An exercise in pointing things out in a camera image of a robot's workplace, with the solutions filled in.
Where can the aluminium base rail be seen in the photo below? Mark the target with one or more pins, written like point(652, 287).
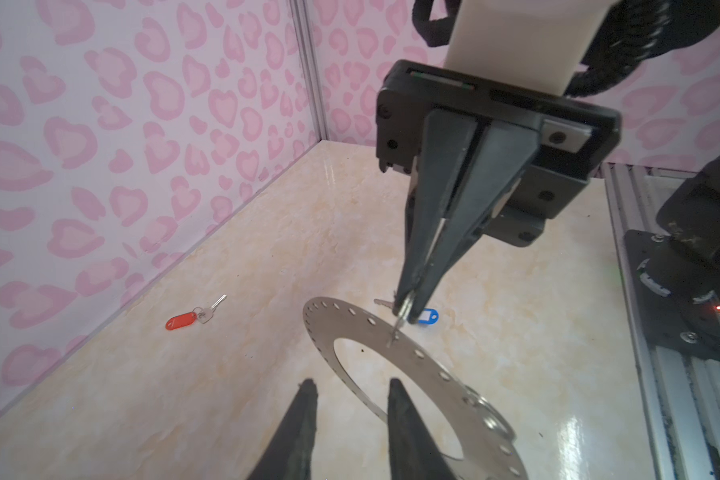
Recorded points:
point(676, 343)

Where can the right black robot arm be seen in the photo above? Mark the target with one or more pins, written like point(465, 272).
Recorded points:
point(568, 49)

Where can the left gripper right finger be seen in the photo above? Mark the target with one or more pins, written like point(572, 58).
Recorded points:
point(413, 454)

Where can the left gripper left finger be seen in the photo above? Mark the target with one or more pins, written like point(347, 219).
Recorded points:
point(289, 453)

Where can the right corner aluminium post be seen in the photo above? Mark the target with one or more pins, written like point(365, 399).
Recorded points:
point(310, 67)

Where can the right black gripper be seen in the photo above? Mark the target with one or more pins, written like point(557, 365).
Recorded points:
point(467, 171)

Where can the perforated metal ring disc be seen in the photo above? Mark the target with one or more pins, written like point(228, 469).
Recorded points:
point(486, 438)

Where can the key with red tag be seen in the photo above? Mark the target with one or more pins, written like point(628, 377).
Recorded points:
point(197, 315)

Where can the key with blue tag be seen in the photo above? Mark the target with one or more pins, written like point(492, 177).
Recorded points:
point(427, 317)

